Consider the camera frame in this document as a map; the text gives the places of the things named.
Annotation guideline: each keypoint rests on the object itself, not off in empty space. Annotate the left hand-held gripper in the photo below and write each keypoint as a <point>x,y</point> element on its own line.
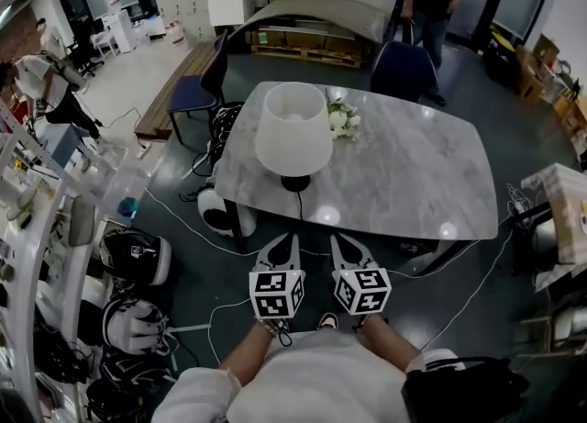
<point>275,295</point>

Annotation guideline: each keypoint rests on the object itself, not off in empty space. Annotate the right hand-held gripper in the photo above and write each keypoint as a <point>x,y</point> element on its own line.
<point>362,290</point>

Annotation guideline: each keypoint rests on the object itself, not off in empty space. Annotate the table lamp with cream shade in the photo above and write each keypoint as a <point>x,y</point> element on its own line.
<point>293,146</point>

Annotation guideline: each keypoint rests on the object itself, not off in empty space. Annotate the person's right forearm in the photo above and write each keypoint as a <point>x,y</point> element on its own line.
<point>390,343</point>

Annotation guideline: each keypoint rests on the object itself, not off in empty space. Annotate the person's left forearm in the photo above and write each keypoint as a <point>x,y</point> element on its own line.
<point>250,352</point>

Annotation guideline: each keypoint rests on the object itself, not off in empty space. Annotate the person's shoe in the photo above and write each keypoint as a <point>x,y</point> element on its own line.
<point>328,321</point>

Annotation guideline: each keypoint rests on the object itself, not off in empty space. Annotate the grey marble table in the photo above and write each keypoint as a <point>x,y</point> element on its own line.
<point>403,173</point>

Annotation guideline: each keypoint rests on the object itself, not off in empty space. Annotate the person's white shirt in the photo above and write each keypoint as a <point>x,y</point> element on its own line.
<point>316,380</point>

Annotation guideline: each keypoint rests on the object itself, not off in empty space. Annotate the white flower bouquet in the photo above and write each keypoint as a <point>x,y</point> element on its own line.
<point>341,120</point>

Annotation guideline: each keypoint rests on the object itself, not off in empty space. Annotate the black white backpack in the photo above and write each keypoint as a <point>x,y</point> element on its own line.
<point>224,127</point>

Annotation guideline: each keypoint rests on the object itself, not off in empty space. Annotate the black white helmet pack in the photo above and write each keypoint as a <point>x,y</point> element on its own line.
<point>133,256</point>

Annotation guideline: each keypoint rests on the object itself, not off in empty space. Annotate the black bag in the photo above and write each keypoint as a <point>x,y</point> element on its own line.
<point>463,389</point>

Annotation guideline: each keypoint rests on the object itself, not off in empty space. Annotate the clear plastic storage box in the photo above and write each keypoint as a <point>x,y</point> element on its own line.
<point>114,178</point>

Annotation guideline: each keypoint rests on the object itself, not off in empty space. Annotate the dark upholstered chair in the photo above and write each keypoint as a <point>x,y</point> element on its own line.
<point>190,93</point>

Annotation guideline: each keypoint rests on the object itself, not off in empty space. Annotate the wooden bench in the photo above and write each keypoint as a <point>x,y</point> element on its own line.
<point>153,118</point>

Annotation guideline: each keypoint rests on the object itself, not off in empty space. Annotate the blue chair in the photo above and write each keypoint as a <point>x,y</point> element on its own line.
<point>403,70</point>

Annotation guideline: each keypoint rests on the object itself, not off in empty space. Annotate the wooden pallet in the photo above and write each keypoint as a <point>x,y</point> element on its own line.
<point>307,56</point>

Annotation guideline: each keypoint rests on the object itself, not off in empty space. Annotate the flat cardboard boxes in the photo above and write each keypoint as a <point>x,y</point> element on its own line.
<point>298,38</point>

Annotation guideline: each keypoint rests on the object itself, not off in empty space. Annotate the white red canister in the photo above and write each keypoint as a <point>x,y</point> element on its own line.
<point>175,33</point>

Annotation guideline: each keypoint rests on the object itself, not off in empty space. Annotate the curved grey tabletop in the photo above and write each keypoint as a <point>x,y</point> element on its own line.
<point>316,8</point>

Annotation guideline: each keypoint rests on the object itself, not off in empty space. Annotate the white shelf rack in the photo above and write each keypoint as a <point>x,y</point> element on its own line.
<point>34,224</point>

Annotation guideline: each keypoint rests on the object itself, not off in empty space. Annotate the stack of cardboard boxes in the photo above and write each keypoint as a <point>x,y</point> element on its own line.
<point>532,77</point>

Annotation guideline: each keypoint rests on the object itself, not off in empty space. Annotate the white low cabinet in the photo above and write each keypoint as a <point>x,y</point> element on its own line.
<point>119,29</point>

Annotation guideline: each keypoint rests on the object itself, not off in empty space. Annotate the black office chair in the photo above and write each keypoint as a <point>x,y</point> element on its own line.
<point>85,45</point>

